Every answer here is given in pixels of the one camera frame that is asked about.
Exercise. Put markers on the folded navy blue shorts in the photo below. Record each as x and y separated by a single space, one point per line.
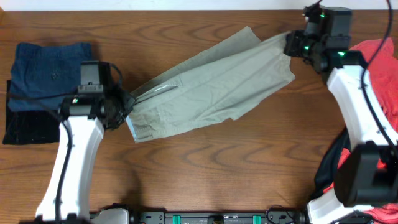
48 72

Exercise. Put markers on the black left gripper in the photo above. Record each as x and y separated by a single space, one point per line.
130 101

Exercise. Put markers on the folded black corduroy garment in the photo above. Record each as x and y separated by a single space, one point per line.
30 127

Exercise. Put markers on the red cloth garment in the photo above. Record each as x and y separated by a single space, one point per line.
383 76

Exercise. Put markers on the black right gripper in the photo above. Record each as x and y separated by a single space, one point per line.
292 38

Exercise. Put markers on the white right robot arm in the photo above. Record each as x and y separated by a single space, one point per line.
368 177

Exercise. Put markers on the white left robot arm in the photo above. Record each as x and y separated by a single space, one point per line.
84 117

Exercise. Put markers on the khaki shorts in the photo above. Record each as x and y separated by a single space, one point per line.
223 82

